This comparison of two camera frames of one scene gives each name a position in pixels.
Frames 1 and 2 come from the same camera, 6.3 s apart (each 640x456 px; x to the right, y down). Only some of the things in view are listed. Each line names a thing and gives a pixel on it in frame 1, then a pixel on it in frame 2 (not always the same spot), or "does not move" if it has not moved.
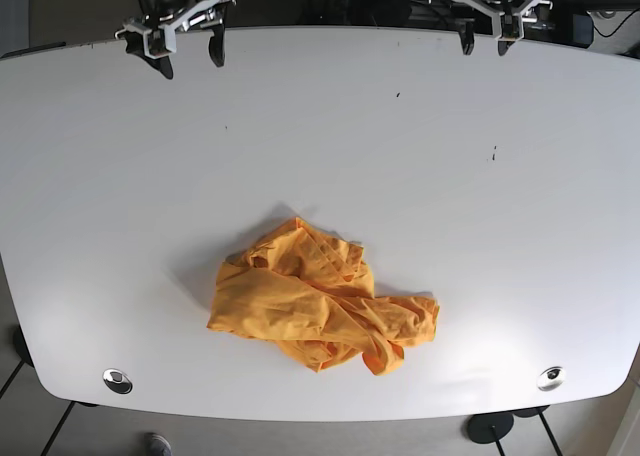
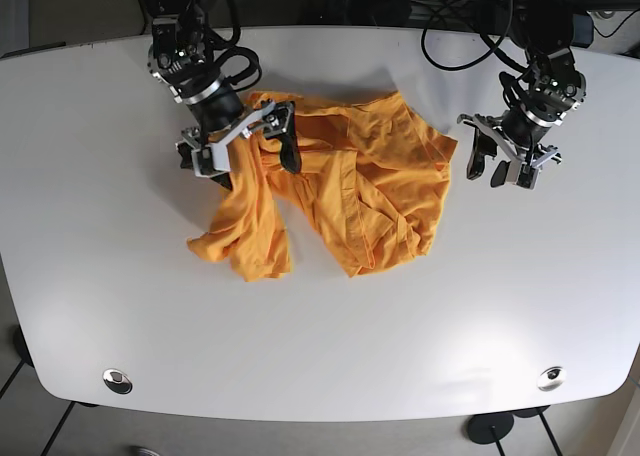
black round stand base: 490,428 does not move
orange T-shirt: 312,292 → 370,187
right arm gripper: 508,25 → 523,138
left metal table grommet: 117,380 does not move
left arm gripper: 150,36 → 224,119
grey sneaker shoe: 156,445 → 135,450
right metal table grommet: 551,378 does not move
